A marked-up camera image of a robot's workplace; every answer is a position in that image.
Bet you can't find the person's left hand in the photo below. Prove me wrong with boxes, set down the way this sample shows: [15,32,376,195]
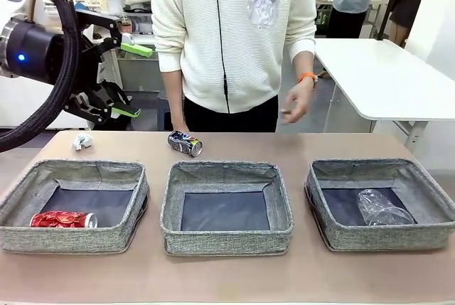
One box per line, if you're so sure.
[279,82,316,125]

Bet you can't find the person's right forearm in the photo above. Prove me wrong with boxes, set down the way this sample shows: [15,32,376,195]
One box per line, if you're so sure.
[160,70,188,124]

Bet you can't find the person's left forearm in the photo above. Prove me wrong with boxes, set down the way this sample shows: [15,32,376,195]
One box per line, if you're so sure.
[291,50,316,77]

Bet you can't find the grey fabric basket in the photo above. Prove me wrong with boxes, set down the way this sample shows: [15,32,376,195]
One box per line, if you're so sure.
[0,158,150,255]
[304,157,455,252]
[159,161,295,257]

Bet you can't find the crushed blue Pepsi can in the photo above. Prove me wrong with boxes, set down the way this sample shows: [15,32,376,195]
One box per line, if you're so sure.
[167,129,203,158]

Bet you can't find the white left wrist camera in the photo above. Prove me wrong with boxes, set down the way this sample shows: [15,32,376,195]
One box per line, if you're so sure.
[0,0,49,27]

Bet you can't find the white paper cup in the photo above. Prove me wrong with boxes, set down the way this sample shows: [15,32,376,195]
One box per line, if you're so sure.
[106,0,126,14]

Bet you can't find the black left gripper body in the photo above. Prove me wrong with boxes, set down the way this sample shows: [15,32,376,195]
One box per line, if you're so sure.
[6,19,70,85]

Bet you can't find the person's right hand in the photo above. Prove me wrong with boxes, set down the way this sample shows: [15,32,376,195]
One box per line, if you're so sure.
[170,118,190,132]

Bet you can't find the crumpled white paper ball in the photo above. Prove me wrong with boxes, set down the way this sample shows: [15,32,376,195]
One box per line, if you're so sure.
[72,133,94,152]

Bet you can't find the crushed red drink can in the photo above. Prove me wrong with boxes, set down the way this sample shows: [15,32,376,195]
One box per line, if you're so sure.
[28,211,99,228]

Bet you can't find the white desk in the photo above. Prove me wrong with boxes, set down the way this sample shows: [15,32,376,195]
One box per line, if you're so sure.
[117,33,161,92]

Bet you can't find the person in white sweater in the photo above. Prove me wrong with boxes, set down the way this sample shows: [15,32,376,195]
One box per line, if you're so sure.
[151,0,318,134]

